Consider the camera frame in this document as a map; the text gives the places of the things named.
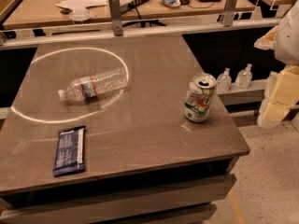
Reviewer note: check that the dark blue snack bar wrapper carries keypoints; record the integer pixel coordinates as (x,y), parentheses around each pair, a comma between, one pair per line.
(69,157)

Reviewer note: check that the left grey metal post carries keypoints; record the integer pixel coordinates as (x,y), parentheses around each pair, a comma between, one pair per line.
(115,13)

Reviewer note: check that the grey metal post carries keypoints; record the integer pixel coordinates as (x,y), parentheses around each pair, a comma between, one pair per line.
(229,13)
(115,13)

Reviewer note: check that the left clear sanitizer bottle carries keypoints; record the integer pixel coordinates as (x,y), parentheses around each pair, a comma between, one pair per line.
(224,81)

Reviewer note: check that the wooden background desk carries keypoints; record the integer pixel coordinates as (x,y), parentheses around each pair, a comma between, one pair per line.
(45,13)

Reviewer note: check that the grey power strip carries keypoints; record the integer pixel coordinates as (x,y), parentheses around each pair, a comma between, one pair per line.
(126,5)

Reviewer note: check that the right clear sanitizer bottle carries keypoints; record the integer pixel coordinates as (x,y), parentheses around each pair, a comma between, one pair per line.
(244,77)

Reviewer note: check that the clear plastic water bottle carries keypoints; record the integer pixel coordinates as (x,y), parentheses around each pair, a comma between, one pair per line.
(83,88)

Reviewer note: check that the right grey metal post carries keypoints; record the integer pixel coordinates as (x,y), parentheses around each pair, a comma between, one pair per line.
(229,13)

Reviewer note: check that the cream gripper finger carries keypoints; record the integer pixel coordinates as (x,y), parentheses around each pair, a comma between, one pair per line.
(270,115)
(286,87)

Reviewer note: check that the white paper sheets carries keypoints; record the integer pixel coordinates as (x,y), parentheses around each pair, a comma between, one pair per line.
(81,3)

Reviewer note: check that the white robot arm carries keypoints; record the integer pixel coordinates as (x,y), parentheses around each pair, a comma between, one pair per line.
(284,41)

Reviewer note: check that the clear sanitizer bottle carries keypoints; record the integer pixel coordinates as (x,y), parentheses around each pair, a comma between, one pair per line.
(224,81)
(244,77)

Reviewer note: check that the clear round plastic lid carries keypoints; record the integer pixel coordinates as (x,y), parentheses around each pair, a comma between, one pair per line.
(80,14)

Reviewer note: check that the white green soda can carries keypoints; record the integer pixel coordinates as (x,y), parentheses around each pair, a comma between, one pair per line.
(200,92)

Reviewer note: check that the blue white face mask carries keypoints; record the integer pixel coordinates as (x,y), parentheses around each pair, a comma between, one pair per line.
(171,3)

